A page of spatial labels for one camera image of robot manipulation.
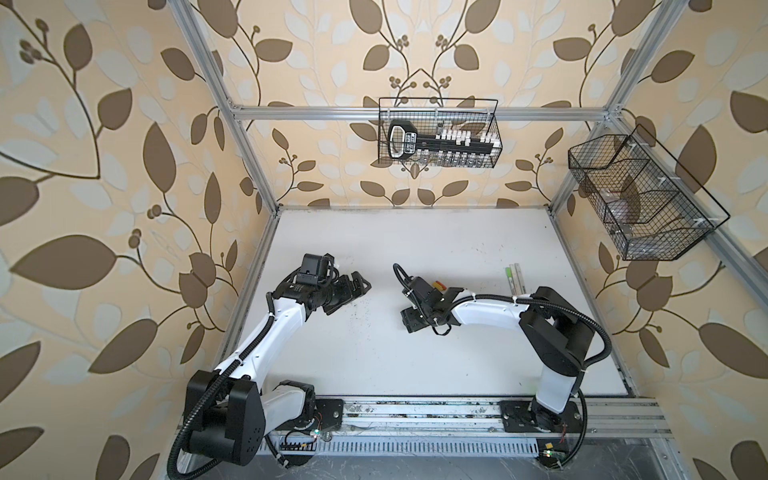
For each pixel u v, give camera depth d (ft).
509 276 3.31
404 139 2.73
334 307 2.45
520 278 3.28
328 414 2.42
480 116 2.99
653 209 2.37
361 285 2.51
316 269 2.15
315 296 2.02
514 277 3.27
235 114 3.01
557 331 1.59
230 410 1.33
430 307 2.29
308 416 2.18
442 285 3.24
